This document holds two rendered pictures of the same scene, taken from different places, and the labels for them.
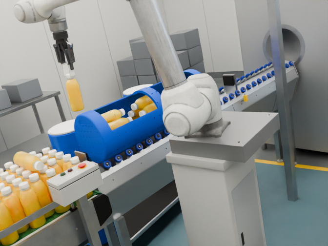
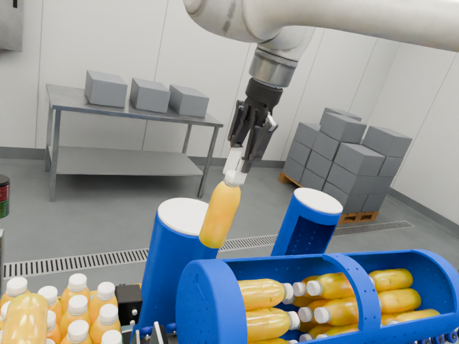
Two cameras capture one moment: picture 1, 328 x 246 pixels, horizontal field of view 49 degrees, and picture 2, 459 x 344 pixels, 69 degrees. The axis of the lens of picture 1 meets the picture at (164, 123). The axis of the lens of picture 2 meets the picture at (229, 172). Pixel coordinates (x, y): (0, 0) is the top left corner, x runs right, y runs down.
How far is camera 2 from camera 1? 1.22 m
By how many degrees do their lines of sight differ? 12
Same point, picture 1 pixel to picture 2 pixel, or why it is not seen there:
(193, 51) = (391, 161)
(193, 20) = (404, 122)
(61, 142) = (166, 239)
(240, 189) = not seen: outside the picture
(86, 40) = not seen: hidden behind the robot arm
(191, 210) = not seen: outside the picture
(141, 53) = (332, 131)
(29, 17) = (213, 12)
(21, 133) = (164, 141)
